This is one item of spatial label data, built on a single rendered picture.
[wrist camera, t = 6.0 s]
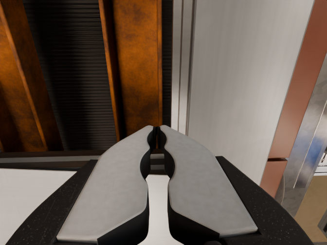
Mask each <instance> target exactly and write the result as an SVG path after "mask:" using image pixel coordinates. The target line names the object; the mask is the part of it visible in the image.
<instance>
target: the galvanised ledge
mask: <svg viewBox="0 0 327 245"><path fill-rule="evenodd" d="M326 101H327V53H326V56H325V59H324V62H323V64H322V67H321V70H320V73H319V76H318V78H317V81H316V84H315V87H314V90H313V92H312V95H311V98H310V101H309V104H308V107H307V109H306V112H305V115H304V117H303V120H302V123H301V126H300V129H299V131H298V134H297V137H296V140H295V143H294V145H293V148H292V151H291V154H290V157H289V158H285V159H286V160H287V161H288V163H287V165H286V168H285V170H284V178H285V191H284V198H283V202H282V204H281V206H282V207H283V208H284V209H285V210H286V211H287V212H288V213H289V214H290V215H291V216H292V217H293V218H295V216H296V214H297V211H298V209H299V207H300V205H301V203H302V200H303V198H304V196H305V194H306V191H307V189H308V187H309V185H310V182H311V180H312V178H313V176H314V174H315V171H316V169H317V167H318V165H319V163H320V160H321V158H322V156H323V154H324V151H325V149H326V147H327V136H326V139H325V141H324V144H323V146H322V148H321V151H320V153H319V156H318V158H317V160H316V162H315V165H314V167H313V169H312V172H311V174H310V177H309V179H308V182H307V184H306V186H305V188H295V189H294V188H293V187H294V185H295V183H296V180H297V177H298V175H299V172H300V169H301V167H302V164H303V162H304V159H305V156H306V154H307V151H308V148H309V145H310V143H311V140H312V138H313V135H314V132H315V130H316V127H317V124H318V122H319V119H320V117H321V114H322V112H323V109H324V106H325V104H326Z"/></svg>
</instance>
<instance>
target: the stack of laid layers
mask: <svg viewBox="0 0 327 245"><path fill-rule="evenodd" d="M194 14H195V0H172V56H171V117H170V128H172V129H174V130H176V131H178V132H180V133H182V134H184V135H186V136H187V126H188V109H189V94H190V78H191V62H192V46H193V30H194ZM106 151H107V150H81V151H43V152H5V153H0V168H16V169H42V170H67V171H78V170H79V169H80V168H82V167H83V166H84V165H85V164H86V163H87V162H88V161H89V160H90V159H98V158H99V157H100V156H101V155H102V154H103V153H105V152H106ZM150 166H151V171H150V173H149V174H159V175H166V173H165V171H164V154H163V152H162V151H161V150H160V149H158V148H157V149H154V150H153V152H152V153H151V155H150Z"/></svg>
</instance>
